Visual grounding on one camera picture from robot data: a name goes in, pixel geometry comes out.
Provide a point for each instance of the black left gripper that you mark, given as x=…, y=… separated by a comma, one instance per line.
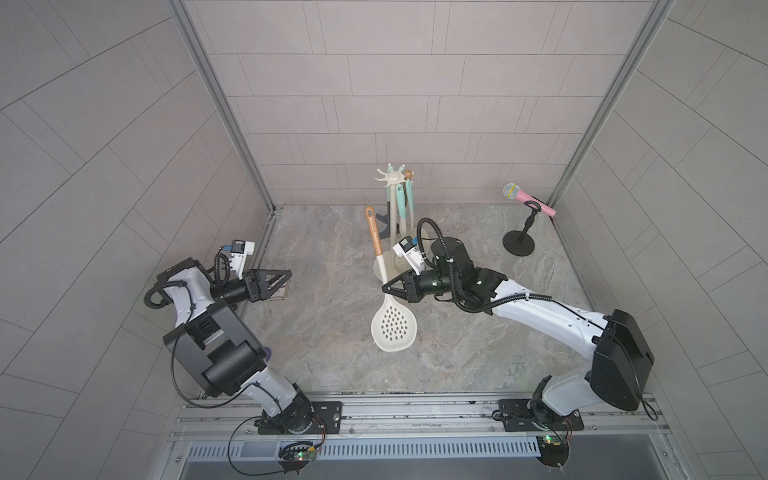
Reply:
x=266, y=272

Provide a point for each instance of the black microphone stand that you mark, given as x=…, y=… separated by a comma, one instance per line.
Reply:
x=519, y=242

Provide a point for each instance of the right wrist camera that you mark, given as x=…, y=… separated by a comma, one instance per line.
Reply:
x=408, y=249

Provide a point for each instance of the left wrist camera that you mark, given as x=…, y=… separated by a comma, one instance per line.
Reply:
x=238, y=252

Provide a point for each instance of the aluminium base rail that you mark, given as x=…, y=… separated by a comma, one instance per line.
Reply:
x=471, y=414

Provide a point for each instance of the playing card box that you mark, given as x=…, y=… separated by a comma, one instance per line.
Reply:
x=280, y=294

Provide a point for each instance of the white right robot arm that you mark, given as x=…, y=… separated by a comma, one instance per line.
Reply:
x=620, y=360

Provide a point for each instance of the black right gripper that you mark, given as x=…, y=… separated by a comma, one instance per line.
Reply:
x=411, y=292

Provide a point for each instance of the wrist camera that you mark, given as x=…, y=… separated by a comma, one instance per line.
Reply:
x=238, y=252
x=408, y=249

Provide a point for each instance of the pink toy microphone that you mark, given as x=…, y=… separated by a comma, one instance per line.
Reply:
x=514, y=191

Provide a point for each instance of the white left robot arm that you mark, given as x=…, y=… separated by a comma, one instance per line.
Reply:
x=216, y=348

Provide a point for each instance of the cream utensil rack stand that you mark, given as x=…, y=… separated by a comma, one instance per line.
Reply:
x=394, y=265

